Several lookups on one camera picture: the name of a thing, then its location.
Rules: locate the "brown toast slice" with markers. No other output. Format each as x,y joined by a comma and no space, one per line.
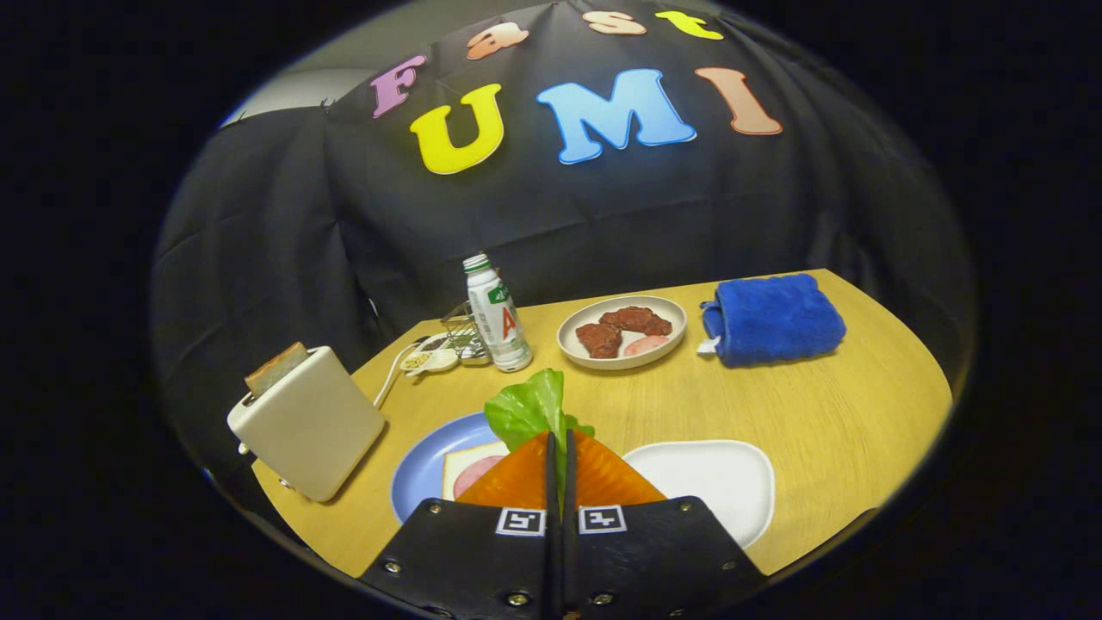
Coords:
275,368

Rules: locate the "white bread slice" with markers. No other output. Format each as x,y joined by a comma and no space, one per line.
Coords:
451,469

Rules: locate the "brown meat piece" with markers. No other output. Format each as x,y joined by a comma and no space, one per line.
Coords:
598,340
637,320

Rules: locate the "black backdrop cloth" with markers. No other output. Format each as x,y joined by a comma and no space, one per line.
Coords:
301,241

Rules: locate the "white toaster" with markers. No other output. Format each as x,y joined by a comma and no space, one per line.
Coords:
310,430

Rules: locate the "white power strip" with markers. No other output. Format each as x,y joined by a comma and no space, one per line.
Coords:
430,360

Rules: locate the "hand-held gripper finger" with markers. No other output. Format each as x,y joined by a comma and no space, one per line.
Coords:
553,560
570,560

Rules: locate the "white drink bottle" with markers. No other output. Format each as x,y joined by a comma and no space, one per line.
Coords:
499,327

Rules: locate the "white rounded plate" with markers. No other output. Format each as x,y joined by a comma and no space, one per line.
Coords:
715,482

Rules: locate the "blue plate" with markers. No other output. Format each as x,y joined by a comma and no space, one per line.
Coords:
422,465

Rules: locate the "green lettuce leaf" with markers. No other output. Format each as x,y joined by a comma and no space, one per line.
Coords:
529,409

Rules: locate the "blue folded towel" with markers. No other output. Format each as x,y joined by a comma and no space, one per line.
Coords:
775,319

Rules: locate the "pink ham slice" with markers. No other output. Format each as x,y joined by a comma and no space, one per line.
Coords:
473,475
646,345

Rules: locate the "beige round plate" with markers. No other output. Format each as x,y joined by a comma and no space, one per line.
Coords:
620,361

